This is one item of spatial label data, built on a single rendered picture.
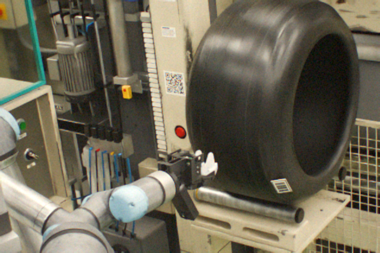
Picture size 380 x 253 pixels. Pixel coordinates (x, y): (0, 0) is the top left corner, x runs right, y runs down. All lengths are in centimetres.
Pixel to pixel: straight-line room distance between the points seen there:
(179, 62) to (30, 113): 46
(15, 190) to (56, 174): 68
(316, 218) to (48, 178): 83
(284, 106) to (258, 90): 8
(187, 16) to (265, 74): 38
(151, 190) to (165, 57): 69
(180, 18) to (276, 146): 50
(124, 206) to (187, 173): 22
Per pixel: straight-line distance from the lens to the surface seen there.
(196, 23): 225
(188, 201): 182
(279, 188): 204
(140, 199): 166
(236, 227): 226
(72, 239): 126
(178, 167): 178
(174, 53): 226
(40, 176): 238
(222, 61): 199
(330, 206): 241
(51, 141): 235
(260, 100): 192
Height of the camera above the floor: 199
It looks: 23 degrees down
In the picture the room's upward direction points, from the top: 6 degrees counter-clockwise
